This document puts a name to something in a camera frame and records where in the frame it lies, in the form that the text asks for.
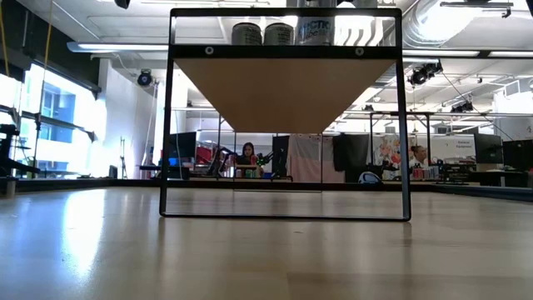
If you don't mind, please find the white slim beverage can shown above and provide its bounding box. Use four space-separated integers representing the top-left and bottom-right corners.
296 0 336 47
263 22 295 47

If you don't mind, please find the black ceiling spotlight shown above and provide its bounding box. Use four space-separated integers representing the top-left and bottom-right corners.
407 61 445 87
450 101 476 114

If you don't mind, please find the black metal rig frame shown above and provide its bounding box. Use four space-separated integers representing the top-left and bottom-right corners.
368 109 436 184

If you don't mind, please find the silver ceiling duct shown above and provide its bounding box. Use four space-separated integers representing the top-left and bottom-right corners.
401 0 533 50

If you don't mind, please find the black computer monitor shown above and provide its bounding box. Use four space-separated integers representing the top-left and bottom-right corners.
474 132 504 165
168 131 197 168
501 139 533 171

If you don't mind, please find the black upright panel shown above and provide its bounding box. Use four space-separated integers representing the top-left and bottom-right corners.
272 133 291 178

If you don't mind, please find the long ceiling light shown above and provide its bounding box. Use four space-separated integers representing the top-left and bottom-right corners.
66 40 171 54

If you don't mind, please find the black hanging cloth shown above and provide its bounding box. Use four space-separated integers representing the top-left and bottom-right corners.
331 132 371 183

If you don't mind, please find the white hanging cloth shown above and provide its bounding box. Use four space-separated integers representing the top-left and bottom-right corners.
286 132 335 183

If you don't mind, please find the black aluminium table rail frame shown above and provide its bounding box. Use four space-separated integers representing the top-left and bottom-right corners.
14 177 533 204

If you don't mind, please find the yellow hanging strap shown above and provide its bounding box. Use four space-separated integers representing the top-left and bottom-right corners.
32 0 55 178
0 0 11 78

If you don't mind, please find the person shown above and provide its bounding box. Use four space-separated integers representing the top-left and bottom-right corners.
237 142 258 168
409 144 430 170

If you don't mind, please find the ceiling light strip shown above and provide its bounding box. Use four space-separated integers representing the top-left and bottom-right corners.
403 48 533 59

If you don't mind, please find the grey corner block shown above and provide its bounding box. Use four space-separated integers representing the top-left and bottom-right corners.
0 177 18 199

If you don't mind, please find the black ceiling track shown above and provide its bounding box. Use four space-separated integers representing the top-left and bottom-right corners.
439 0 515 18

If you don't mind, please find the red storage bin rack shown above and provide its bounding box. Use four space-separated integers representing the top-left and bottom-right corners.
195 144 213 166

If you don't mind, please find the white printed sign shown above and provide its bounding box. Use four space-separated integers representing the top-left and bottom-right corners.
431 135 476 164

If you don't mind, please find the large clear bottle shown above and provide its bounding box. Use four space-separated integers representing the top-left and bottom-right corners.
232 22 263 47

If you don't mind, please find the wooden shelf black metal frame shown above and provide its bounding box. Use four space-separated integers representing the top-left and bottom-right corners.
160 7 413 222

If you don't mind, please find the white and blue round object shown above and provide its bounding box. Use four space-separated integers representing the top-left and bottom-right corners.
357 171 382 185

